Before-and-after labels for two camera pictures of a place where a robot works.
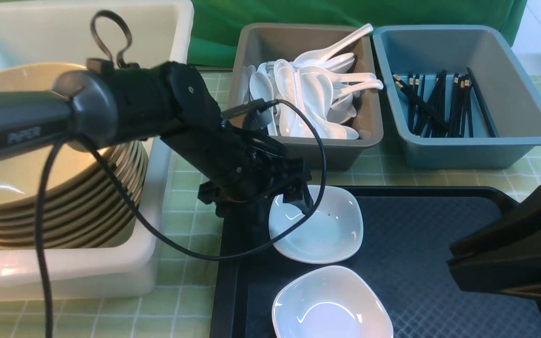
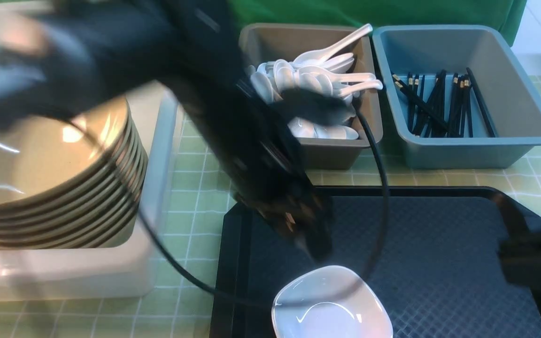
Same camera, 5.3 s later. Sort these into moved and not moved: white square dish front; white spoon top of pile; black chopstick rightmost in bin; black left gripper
Moved: black left gripper
Not moved: white spoon top of pile; white square dish front; black chopstick rightmost in bin
